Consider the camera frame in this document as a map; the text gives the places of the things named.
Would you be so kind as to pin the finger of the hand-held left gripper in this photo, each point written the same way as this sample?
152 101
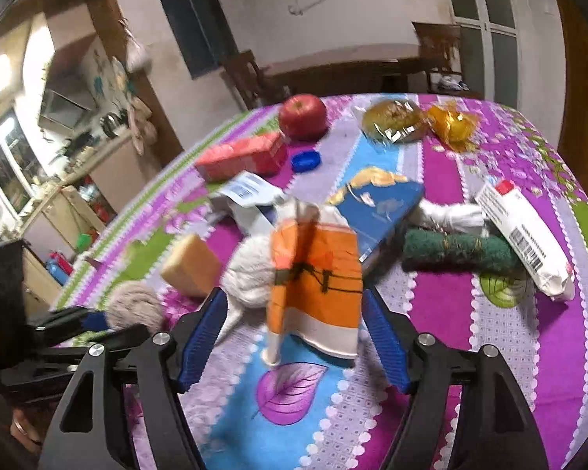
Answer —
94 320
122 340

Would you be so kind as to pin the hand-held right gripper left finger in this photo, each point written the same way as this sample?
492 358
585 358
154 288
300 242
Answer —
200 341

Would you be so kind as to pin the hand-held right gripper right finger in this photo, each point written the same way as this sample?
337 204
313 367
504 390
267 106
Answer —
387 345

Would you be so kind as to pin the white wet wipes packet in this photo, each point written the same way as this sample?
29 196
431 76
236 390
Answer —
524 235

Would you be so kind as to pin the person's left hand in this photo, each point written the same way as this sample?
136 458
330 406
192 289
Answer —
23 430

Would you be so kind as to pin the beige yarn ball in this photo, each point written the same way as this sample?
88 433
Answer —
135 306

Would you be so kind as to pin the purple floral striped tablecloth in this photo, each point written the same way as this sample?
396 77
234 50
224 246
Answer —
460 347

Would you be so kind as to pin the yellow sponge block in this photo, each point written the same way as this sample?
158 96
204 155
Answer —
192 264

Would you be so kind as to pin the white fuzzy rolled sock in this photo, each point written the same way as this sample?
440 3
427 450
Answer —
249 274

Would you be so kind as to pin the wooden kitchen cabinet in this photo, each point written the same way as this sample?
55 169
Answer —
54 225

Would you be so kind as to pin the white crumpled paper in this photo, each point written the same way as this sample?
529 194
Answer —
252 218

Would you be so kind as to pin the blue and gold packet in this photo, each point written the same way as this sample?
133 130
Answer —
382 205

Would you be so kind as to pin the white barcode label paper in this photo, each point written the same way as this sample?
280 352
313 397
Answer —
250 187

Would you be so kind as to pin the red drink carton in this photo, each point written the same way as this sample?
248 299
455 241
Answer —
240 156

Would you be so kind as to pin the metal kettle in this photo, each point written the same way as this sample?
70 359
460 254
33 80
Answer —
112 125

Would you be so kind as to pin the beige hanging bags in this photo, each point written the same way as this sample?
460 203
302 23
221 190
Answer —
143 127

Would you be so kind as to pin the blue bottle cap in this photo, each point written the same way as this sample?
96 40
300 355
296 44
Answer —
305 161

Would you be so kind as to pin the steel range hood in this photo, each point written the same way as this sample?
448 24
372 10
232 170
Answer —
63 107

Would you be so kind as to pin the bread in clear wrap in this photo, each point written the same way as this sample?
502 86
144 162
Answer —
392 120

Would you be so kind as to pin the orange plastic wrapper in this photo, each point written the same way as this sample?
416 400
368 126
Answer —
453 125

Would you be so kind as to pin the red apple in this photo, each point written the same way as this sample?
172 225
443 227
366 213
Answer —
303 116

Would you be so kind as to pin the dark wooden chair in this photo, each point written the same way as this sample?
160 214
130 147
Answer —
242 78
436 46

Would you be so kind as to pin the white hanging bag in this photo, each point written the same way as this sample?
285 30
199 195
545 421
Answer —
138 54

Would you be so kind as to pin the plastic bags on chair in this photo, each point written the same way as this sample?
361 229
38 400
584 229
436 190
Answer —
452 82

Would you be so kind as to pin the dark wooden dining table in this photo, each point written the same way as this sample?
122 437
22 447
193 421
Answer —
343 66

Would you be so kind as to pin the dark window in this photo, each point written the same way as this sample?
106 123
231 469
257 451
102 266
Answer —
196 24

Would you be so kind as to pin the brown wooden door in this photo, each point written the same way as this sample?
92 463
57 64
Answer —
585 83

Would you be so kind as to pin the grey glass double door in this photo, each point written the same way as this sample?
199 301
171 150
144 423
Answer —
490 19

